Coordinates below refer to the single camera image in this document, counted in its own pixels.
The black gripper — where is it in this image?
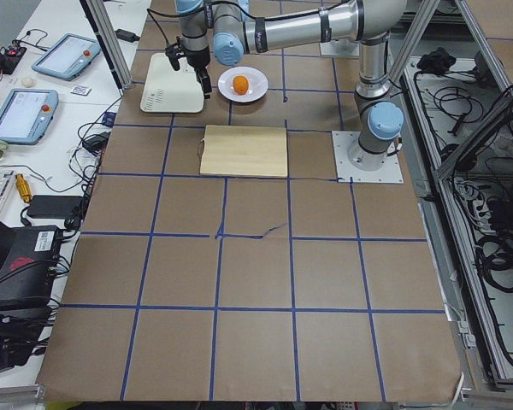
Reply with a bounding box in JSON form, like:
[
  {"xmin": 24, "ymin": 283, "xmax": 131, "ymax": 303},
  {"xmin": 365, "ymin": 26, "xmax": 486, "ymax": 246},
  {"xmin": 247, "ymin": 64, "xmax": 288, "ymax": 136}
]
[{"xmin": 185, "ymin": 47, "xmax": 211, "ymax": 99}]

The orange fruit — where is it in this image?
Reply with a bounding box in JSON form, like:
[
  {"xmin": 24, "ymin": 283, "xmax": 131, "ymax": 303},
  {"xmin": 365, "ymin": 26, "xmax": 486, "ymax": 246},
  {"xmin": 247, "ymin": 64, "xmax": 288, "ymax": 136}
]
[{"xmin": 232, "ymin": 75, "xmax": 250, "ymax": 95}]

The cream bear tray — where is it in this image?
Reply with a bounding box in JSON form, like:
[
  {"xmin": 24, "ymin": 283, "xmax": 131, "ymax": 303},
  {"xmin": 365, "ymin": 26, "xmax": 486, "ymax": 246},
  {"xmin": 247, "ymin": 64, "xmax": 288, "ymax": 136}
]
[{"xmin": 140, "ymin": 53, "xmax": 204, "ymax": 114}]

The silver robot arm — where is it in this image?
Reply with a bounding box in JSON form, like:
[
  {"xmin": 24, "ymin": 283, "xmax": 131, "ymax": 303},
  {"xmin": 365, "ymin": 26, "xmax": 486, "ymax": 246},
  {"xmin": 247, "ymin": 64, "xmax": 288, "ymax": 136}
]
[
  {"xmin": 166, "ymin": 1, "xmax": 249, "ymax": 98},
  {"xmin": 203, "ymin": 1, "xmax": 407, "ymax": 150}
]

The white round plate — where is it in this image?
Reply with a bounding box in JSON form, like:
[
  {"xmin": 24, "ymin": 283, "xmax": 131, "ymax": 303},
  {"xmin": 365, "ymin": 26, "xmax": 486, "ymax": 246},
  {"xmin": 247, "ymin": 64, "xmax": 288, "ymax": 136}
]
[{"xmin": 218, "ymin": 67, "xmax": 268, "ymax": 103}]

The wooden cutting board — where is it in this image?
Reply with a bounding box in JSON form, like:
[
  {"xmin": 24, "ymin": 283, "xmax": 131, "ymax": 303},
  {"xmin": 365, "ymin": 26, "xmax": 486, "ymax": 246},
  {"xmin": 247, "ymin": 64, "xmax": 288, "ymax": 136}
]
[{"xmin": 200, "ymin": 125, "xmax": 288, "ymax": 178}]

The black power adapter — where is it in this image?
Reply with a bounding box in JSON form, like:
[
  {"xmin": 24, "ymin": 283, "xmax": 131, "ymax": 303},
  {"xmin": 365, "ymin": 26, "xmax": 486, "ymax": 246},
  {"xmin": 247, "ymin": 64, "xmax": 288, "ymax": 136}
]
[{"xmin": 115, "ymin": 28, "xmax": 140, "ymax": 43}]

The small white card box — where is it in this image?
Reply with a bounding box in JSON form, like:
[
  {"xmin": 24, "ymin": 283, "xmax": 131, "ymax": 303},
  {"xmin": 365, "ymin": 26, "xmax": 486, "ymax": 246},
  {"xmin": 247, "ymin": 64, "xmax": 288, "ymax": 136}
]
[{"xmin": 71, "ymin": 85, "xmax": 91, "ymax": 96}]

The far blue teach pendant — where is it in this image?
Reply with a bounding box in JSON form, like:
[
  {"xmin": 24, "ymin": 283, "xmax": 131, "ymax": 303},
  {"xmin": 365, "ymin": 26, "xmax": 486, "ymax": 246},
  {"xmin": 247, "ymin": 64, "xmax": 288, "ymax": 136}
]
[{"xmin": 32, "ymin": 33, "xmax": 101, "ymax": 80}]

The blue teach pendant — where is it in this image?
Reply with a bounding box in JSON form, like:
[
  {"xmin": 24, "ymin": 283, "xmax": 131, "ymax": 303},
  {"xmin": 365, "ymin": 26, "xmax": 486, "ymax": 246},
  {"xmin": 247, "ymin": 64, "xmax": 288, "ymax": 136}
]
[
  {"xmin": 0, "ymin": 89, "xmax": 59, "ymax": 145},
  {"xmin": 32, "ymin": 33, "xmax": 101, "ymax": 80}
]

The beige egg shaped object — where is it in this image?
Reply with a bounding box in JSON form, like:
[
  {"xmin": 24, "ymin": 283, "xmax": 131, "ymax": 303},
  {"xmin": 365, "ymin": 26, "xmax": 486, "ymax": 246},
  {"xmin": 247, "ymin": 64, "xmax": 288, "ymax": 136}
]
[{"xmin": 21, "ymin": 77, "xmax": 36, "ymax": 88}]

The near blue teach pendant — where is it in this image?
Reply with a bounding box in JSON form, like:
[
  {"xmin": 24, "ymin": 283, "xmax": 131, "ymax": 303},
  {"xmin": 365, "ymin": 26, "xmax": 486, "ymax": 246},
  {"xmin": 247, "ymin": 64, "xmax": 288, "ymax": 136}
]
[{"xmin": 0, "ymin": 89, "xmax": 59, "ymax": 145}]

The brass cylinder tool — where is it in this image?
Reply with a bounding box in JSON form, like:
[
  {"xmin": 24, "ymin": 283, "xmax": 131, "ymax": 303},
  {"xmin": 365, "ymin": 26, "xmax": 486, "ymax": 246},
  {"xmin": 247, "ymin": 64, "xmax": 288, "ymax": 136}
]
[{"xmin": 15, "ymin": 173, "xmax": 32, "ymax": 203}]

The black computer box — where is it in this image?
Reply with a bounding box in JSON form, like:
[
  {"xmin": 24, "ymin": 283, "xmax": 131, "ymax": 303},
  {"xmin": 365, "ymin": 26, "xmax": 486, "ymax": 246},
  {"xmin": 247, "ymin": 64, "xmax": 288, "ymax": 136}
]
[{"xmin": 0, "ymin": 225, "xmax": 62, "ymax": 311}]

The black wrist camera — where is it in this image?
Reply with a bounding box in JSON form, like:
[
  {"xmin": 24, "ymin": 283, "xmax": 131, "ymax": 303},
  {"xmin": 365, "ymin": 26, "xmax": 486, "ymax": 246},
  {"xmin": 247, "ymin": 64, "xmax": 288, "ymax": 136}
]
[{"xmin": 165, "ymin": 36, "xmax": 185, "ymax": 71}]

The aluminium frame post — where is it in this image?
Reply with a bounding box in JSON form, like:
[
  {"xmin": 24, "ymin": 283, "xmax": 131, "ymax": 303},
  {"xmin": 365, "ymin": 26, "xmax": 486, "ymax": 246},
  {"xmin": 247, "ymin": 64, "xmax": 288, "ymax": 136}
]
[{"xmin": 80, "ymin": 0, "xmax": 133, "ymax": 91}]

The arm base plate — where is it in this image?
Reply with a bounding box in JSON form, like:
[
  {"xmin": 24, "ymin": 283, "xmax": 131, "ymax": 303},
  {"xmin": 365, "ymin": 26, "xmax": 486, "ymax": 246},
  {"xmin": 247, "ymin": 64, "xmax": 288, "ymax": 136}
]
[
  {"xmin": 320, "ymin": 38, "xmax": 360, "ymax": 60},
  {"xmin": 332, "ymin": 131, "xmax": 404, "ymax": 185}
]

